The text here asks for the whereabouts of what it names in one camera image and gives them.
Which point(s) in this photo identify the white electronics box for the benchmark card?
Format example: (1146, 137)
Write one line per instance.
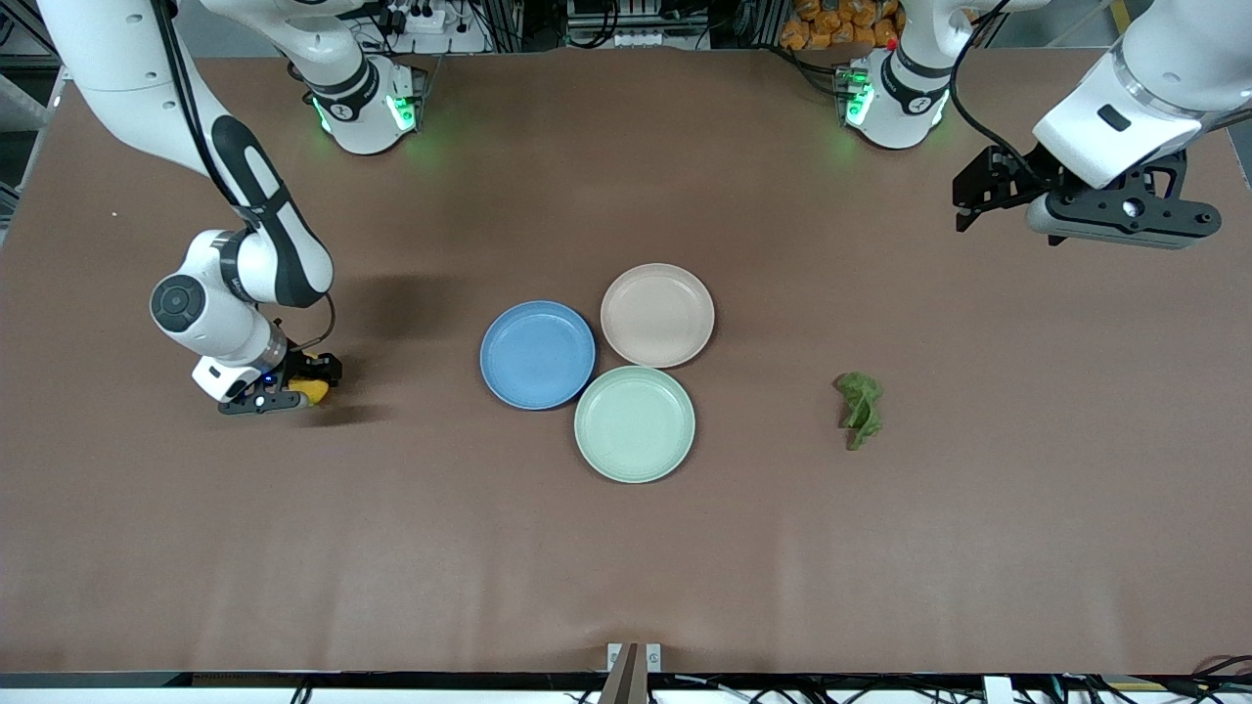
(626, 24)

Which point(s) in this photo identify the yellow lemon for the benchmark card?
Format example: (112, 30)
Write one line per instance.
(313, 391)

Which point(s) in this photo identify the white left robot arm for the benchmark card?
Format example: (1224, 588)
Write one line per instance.
(1164, 78)

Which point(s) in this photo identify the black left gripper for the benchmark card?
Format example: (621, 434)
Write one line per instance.
(1017, 181)

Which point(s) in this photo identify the aluminium frame profile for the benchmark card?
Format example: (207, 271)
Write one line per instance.
(24, 98)

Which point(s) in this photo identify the bag of oranges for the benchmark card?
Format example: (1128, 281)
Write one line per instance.
(831, 24)

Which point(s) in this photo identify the beige plate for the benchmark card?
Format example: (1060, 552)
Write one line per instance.
(657, 315)

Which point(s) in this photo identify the white power strip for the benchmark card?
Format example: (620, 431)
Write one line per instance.
(416, 18)

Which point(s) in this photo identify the green lettuce leaf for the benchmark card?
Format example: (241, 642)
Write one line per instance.
(863, 406)

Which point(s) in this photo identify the metal table edge bracket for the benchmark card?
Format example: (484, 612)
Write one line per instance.
(634, 675)

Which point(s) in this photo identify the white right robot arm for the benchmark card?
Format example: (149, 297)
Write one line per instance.
(117, 68)

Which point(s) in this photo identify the blue plate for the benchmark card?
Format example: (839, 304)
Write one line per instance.
(538, 355)

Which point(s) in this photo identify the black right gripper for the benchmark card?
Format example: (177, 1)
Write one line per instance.
(306, 368)

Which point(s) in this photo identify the light green plate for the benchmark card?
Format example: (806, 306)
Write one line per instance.
(635, 424)

